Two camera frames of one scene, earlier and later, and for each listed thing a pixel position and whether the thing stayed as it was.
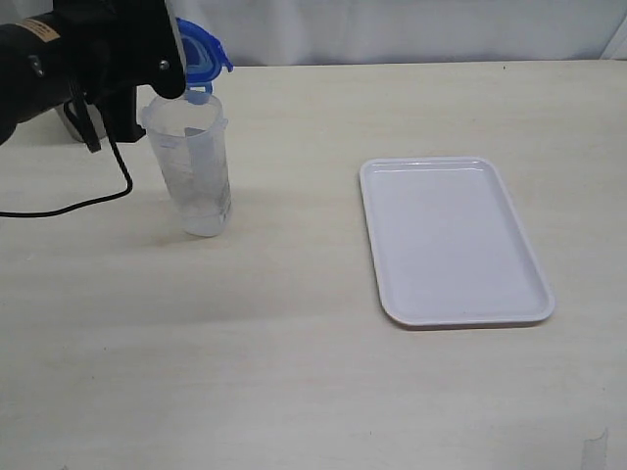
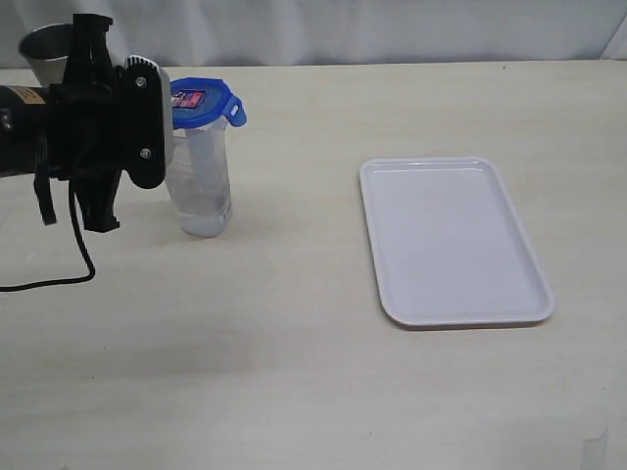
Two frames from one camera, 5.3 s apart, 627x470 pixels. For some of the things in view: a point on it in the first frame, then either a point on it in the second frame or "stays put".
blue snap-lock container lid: [204, 60] -> [202, 101]
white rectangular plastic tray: [449, 247] stays put
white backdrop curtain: [292, 32] stays put
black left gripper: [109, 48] -> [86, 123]
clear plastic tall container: [191, 140] stays put
